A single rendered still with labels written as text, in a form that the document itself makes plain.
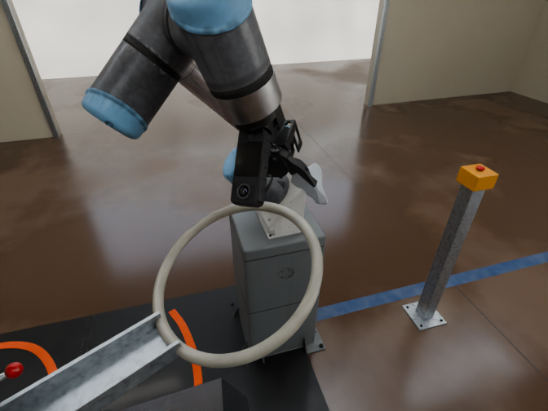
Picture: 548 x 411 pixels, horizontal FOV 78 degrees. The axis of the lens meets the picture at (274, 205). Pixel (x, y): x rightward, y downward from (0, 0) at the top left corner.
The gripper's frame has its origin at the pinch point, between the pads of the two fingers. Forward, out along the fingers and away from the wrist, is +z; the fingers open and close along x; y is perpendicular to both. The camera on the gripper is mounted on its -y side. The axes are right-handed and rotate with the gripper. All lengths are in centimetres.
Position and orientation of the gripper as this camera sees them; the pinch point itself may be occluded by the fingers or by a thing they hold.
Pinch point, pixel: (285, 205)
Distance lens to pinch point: 62.3
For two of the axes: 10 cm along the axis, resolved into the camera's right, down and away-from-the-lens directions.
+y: 2.9, -7.8, 5.6
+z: 2.9, 6.2, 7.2
